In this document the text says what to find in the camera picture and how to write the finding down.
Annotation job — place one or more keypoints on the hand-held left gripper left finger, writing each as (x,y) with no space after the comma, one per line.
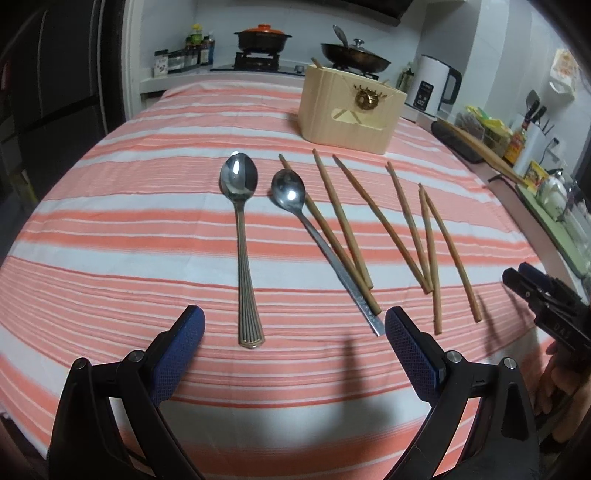
(182,350)

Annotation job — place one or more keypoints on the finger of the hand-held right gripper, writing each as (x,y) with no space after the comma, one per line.
(524,290)
(547,282)

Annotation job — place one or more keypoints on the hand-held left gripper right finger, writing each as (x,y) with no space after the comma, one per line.
(411,353)

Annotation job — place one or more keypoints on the set of wooden chopsticks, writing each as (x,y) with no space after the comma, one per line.
(344,221)

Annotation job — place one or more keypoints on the beige utensil holder box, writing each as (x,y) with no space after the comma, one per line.
(323,110)

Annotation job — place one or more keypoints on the person's right hand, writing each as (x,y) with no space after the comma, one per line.
(565,392)

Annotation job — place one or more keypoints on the green tea tray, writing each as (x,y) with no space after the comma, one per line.
(558,230)

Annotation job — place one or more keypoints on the white teapot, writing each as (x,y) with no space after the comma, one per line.
(551,194)

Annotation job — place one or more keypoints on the yellow printed box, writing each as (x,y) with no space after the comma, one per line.
(535,176)

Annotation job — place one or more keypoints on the orange white striped tablecloth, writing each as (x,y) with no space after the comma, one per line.
(138,230)

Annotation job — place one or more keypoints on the brown sauce bottle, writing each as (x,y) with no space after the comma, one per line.
(515,145)

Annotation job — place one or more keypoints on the long wooden spatula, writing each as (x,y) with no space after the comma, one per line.
(480,150)

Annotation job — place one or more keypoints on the white knife holder with knives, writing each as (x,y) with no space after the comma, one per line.
(531,134)

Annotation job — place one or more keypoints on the black tray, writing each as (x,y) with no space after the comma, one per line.
(457,138)

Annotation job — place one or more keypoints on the yellow snack packets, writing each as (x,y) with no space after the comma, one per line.
(489,122)

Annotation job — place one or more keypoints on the white electric kettle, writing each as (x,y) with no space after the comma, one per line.
(431,85)

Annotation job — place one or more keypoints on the white spice jar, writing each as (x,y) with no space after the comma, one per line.
(161,62)

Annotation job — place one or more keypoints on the black wok with glass lid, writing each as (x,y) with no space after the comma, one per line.
(355,54)

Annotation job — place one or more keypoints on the black gas stove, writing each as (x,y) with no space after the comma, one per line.
(258,62)

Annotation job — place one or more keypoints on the row of seasoning bottles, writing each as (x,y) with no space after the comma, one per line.
(194,50)

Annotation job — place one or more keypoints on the dark refrigerator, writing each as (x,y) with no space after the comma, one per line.
(55,69)

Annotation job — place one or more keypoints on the steel ladle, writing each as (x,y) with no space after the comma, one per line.
(340,34)

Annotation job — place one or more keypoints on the clay pot with orange lid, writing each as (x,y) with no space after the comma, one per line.
(263,38)

